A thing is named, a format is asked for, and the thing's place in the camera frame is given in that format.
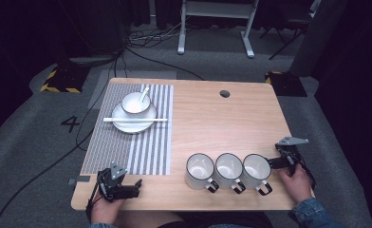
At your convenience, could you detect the grey striped placemat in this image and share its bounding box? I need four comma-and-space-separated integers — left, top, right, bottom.
80, 83, 175, 176

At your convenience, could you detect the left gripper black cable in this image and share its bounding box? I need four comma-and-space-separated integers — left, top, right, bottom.
84, 177, 102, 222

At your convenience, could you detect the grey upright panel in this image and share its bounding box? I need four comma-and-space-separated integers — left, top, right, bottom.
288, 0, 349, 78

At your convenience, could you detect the bundle of floor cables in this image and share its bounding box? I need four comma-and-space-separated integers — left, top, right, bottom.
126, 15, 192, 49

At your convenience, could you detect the yellow black striped base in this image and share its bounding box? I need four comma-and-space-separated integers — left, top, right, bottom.
264, 70, 308, 98
39, 64, 91, 95

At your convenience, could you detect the black folding chair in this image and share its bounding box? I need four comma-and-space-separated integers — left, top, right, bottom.
259, 0, 322, 61

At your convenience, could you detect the white ceramic spoon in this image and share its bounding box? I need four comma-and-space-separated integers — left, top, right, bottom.
138, 86, 151, 105

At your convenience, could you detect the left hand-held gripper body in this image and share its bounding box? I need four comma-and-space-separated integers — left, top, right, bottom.
96, 161, 129, 202

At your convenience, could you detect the long black floor cable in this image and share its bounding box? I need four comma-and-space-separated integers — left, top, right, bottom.
0, 47, 126, 228

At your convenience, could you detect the white enamel mug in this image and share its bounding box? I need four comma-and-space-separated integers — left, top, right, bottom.
184, 153, 220, 194
214, 153, 247, 195
242, 153, 274, 197

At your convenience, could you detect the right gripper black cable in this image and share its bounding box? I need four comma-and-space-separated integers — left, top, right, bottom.
297, 153, 319, 191

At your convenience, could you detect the white plate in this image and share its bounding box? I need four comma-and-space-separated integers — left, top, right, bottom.
111, 102, 158, 134

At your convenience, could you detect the person's left hand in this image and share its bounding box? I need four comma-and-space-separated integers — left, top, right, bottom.
90, 190, 126, 225

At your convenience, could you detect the white bowl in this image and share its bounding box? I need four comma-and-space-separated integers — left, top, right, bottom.
121, 91, 152, 115

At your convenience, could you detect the white chopsticks pair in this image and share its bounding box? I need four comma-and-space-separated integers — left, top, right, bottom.
102, 117, 169, 123

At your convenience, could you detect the person's right hand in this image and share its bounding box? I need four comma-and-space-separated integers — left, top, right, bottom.
276, 163, 315, 204

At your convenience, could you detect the white metal desk frame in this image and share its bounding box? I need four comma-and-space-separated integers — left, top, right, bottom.
177, 0, 260, 59

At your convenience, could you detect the grey tape strip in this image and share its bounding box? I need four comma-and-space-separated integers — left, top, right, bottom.
67, 175, 92, 186

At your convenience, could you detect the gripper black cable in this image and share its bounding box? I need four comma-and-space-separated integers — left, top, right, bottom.
297, 153, 319, 191
84, 177, 102, 222

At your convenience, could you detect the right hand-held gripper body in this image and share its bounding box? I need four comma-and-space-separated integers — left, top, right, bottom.
274, 136, 310, 177

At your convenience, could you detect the person's lap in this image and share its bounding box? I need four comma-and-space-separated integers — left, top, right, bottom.
113, 210, 274, 228

